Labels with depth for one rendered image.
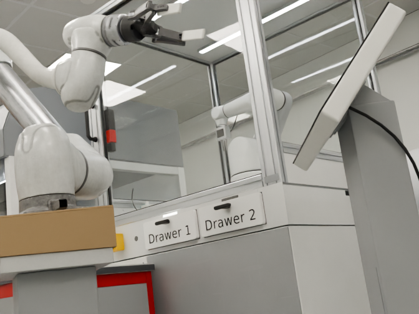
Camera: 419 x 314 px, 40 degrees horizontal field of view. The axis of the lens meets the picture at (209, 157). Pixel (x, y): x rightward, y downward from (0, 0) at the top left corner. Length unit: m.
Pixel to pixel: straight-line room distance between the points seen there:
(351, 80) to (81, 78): 0.75
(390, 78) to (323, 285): 3.67
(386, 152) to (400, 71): 4.03
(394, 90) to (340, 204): 3.30
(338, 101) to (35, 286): 0.87
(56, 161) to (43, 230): 0.21
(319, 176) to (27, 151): 1.07
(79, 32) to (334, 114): 0.80
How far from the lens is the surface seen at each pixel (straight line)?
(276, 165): 1.98
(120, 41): 1.68
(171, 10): 1.55
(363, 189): 1.45
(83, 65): 1.67
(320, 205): 2.14
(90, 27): 1.72
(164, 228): 2.31
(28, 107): 1.98
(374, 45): 1.36
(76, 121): 3.16
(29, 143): 1.67
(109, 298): 2.21
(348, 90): 1.31
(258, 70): 2.09
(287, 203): 1.96
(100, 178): 1.82
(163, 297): 2.35
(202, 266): 2.19
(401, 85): 5.45
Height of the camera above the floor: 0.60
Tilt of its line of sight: 13 degrees up
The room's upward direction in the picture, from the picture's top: 7 degrees counter-clockwise
